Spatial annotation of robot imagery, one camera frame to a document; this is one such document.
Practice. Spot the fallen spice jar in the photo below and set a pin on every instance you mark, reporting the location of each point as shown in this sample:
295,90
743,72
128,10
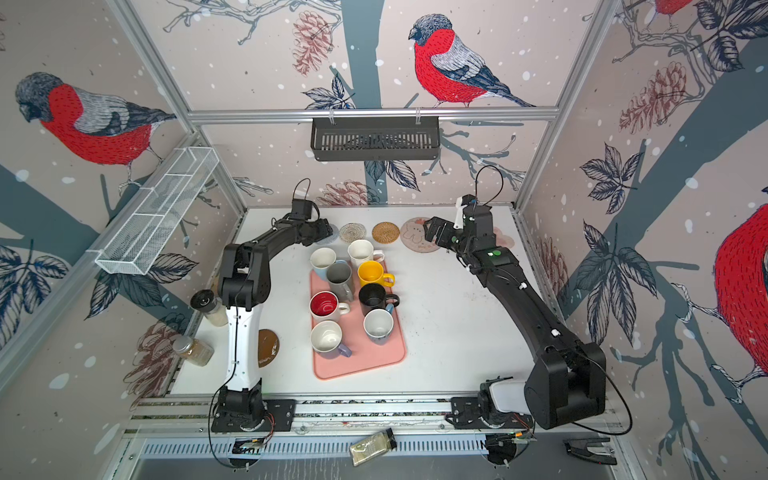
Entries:
373,446

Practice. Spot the black hanging wire basket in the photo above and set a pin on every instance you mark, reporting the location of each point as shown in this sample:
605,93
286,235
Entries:
375,139

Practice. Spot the pink rectangular tray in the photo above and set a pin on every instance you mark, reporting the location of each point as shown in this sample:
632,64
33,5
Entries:
366,355

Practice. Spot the black mug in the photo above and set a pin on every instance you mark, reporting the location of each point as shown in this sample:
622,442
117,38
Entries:
375,296

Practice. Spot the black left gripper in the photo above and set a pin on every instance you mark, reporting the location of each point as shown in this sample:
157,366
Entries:
325,229

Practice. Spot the gold lid spice jar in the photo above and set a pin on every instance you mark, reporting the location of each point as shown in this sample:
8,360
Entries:
192,350

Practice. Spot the pink flower shaped coaster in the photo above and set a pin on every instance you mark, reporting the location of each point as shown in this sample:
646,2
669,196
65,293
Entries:
503,240

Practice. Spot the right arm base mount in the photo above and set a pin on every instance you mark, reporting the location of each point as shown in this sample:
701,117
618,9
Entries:
486,414

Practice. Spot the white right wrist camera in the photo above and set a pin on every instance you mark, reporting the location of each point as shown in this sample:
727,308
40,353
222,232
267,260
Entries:
464,204

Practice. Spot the white purple handled mug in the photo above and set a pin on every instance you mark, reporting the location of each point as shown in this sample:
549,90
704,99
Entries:
326,339

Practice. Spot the red interior white mug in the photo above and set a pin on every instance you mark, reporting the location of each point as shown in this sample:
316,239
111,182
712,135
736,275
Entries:
326,306

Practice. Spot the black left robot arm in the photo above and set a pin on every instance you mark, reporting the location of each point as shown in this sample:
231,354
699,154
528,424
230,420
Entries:
245,285

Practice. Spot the grey mug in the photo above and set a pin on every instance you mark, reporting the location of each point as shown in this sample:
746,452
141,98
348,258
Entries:
340,279

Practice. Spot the round bunny print coaster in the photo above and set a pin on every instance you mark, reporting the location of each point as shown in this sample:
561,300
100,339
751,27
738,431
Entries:
412,235

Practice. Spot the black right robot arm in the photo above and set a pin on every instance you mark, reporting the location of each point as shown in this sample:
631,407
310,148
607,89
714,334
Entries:
568,381

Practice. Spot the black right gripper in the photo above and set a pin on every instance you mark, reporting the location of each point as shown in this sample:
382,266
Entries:
446,230

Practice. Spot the light blue mug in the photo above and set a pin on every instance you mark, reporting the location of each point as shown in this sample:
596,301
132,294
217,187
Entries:
321,260

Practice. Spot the dark brown glossy coaster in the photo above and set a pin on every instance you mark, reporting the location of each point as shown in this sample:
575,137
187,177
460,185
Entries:
268,347

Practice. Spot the white wire mesh shelf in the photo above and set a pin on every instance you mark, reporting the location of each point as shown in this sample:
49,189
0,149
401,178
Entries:
142,237

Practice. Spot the white blue handled mug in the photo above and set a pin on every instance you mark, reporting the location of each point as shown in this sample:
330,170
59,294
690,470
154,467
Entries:
378,324

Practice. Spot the black lid spice jar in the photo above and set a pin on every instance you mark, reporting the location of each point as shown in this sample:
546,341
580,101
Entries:
210,306

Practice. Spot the brown rattan woven coaster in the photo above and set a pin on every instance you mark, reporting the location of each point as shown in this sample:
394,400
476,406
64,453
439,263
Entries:
385,232

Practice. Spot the yellow mug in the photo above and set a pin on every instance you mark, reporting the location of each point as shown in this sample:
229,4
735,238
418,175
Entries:
373,272

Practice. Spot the black clamp tool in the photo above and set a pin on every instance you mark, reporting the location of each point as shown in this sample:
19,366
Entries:
595,450

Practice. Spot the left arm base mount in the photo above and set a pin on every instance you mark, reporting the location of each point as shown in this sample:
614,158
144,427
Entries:
246,411

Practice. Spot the multicolour zigzag woven coaster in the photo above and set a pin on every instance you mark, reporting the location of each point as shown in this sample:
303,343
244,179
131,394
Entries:
351,232

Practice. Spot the white faceted mug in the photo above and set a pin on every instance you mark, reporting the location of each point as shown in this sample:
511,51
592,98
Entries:
361,251

